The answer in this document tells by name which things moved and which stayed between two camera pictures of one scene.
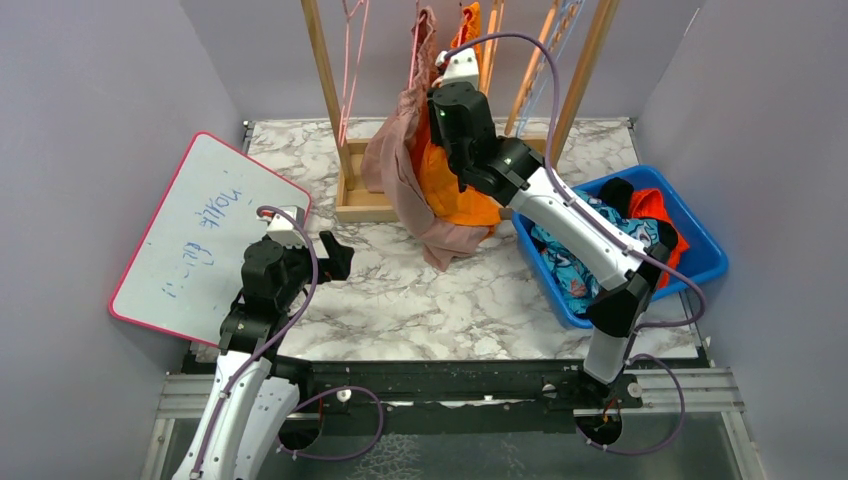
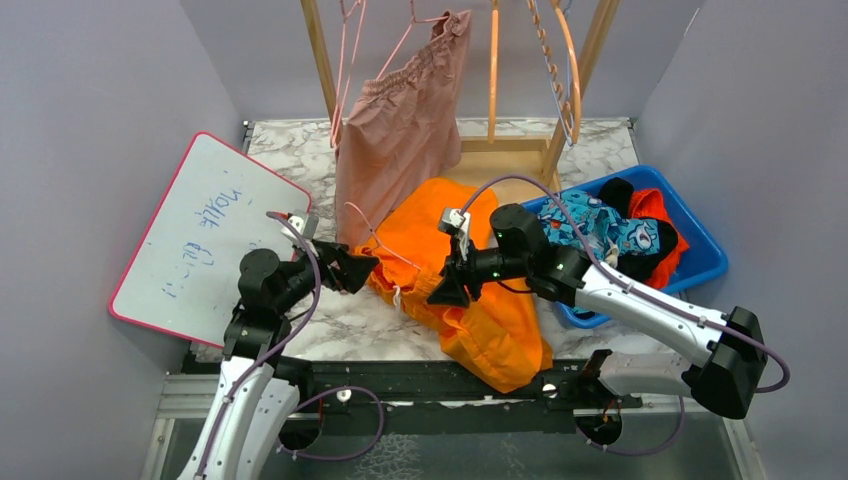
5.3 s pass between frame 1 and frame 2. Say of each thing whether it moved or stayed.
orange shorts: moved
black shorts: stayed
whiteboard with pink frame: stayed
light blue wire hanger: moved
